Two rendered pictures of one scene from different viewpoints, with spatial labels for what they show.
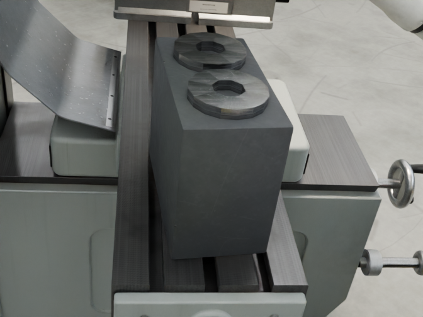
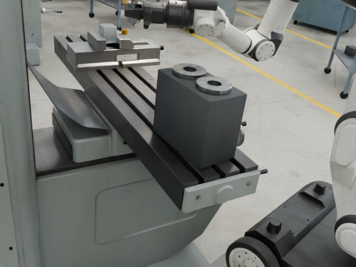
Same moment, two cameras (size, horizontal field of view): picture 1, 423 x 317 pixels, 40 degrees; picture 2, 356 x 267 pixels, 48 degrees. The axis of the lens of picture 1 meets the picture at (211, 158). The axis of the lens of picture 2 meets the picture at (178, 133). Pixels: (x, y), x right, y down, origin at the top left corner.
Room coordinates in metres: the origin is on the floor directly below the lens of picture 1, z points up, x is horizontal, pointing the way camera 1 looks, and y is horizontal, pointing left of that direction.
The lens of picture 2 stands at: (-0.25, 0.41, 1.54)
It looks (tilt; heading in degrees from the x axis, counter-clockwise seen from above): 29 degrees down; 337
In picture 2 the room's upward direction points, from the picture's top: 7 degrees clockwise
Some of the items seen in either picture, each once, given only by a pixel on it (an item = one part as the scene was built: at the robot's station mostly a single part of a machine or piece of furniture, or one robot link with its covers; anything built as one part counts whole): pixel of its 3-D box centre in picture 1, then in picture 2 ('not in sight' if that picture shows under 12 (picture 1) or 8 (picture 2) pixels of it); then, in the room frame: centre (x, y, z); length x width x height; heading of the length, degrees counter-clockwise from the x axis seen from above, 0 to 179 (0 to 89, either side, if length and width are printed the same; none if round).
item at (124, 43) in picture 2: not in sight; (121, 39); (1.27, 0.06, 1.08); 0.12 x 0.06 x 0.04; 9
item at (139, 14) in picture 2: not in sight; (134, 14); (1.00, 0.08, 1.24); 0.06 x 0.02 x 0.03; 76
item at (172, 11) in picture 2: not in sight; (161, 14); (1.01, -0.01, 1.24); 0.13 x 0.12 x 0.10; 166
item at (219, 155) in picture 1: (210, 138); (196, 111); (0.61, 0.00, 1.09); 0.22 x 0.12 x 0.20; 16
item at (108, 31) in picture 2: not in sight; (107, 33); (1.26, 0.11, 1.10); 0.06 x 0.05 x 0.06; 9
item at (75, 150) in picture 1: (179, 117); (128, 119); (1.03, 0.08, 0.85); 0.50 x 0.35 x 0.12; 99
